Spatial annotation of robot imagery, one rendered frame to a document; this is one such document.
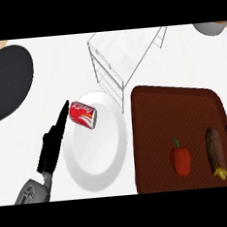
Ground white round plate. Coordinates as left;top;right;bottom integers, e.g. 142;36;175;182
57;87;133;195

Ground white wire tiered shelf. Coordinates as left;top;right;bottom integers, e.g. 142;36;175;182
85;25;176;116

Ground red bell pepper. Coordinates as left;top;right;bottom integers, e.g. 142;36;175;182
168;135;193;179

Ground brown rectangular tray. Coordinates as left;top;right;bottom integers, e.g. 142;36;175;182
127;78;227;195

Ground black frying pan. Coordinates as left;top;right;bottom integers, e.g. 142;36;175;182
0;43;41;134

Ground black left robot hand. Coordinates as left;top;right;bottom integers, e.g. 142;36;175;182
31;99;76;177

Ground red soda can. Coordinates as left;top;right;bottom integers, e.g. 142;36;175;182
67;99;98;132

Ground grey round pot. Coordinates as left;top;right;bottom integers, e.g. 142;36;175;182
192;19;227;38

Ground brown eggplant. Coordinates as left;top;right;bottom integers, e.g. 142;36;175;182
204;125;227;182

